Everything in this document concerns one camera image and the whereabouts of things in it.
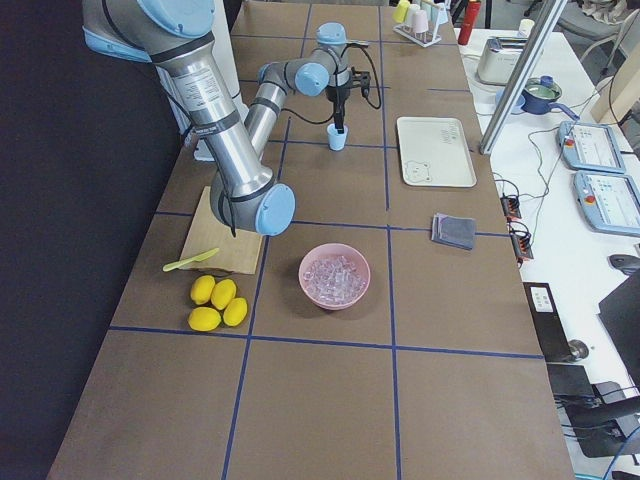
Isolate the white wire cup rack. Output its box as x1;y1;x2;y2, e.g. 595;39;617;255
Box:
393;1;448;48

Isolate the grey folded cloth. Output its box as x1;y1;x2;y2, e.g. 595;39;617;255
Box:
431;213;476;250

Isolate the black computer mouse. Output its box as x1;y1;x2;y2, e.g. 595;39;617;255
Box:
608;254;640;276

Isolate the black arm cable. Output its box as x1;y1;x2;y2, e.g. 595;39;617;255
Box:
279;39;382;126

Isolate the light blue plastic cup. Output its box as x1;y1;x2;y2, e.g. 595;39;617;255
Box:
326;124;348;151

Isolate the yellow plastic knife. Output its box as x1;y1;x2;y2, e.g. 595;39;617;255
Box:
162;248;219;272

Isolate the red bottle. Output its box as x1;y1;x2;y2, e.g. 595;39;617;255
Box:
457;0;482;46

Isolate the blue bowl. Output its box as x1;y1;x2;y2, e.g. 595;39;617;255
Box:
494;89;527;117

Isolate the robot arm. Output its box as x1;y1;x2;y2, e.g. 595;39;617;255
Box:
82;1;352;236

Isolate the teach pendant far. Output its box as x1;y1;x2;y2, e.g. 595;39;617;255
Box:
558;121;626;174

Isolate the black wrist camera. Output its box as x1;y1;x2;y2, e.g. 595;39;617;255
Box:
350;67;371;99

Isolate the blue saucepan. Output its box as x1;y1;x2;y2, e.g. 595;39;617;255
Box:
522;75;579;120

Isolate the yellow lemon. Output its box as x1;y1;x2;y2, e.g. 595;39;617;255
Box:
190;275;216;305
210;278;237;310
222;297;248;327
187;306;222;332

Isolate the white pedestal column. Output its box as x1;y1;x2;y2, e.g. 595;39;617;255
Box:
189;0;251;162

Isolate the white upturned cup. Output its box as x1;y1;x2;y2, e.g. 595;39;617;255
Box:
410;9;429;36

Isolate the cream bear tray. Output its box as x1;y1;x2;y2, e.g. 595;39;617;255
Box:
396;116;477;188

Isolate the teach pendant near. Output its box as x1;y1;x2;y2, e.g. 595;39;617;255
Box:
573;170;639;237

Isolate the bamboo cutting board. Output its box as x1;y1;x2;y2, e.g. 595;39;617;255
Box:
180;187;262;275

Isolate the teach pendant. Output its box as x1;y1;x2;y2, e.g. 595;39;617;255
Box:
573;170;639;237
558;121;626;174

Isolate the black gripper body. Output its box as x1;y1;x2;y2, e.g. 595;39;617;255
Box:
325;82;352;104

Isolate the yellow upturned cup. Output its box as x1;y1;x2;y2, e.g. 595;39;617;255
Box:
392;0;411;24

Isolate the aluminium frame post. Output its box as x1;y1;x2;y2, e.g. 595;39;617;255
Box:
479;0;568;155

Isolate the pink bowl of ice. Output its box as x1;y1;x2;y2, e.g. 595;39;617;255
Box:
298;243;371;311

